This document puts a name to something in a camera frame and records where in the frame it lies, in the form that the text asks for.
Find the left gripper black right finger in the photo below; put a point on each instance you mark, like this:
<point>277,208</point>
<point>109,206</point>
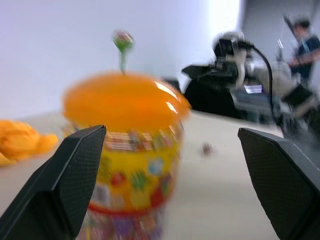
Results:
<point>287,185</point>

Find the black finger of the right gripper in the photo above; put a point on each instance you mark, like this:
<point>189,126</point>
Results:
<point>198,70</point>

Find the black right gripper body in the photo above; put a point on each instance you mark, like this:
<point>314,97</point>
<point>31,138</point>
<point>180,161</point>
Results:
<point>225,70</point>

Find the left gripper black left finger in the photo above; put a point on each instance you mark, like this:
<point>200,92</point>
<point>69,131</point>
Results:
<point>55,185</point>

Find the orange domed jar lid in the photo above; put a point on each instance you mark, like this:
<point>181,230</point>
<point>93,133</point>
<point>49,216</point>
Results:
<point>122,100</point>

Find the yellow printed lollipop jar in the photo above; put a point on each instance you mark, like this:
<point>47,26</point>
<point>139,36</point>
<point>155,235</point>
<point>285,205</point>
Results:
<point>140,175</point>

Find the black rounded object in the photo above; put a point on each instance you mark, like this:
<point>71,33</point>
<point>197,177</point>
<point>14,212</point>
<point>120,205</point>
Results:
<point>210,100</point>

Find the small dark wrapped lollipop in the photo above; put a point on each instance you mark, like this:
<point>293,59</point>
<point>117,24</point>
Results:
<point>206,149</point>

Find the green wrapped lollipop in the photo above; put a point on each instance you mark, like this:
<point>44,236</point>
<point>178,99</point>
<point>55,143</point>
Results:
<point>123,40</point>

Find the person in dark shirt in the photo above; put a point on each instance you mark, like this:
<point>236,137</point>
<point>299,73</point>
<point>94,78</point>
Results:
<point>305,47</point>

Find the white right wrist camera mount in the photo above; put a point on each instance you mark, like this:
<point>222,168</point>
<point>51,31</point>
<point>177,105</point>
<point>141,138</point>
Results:
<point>241,60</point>

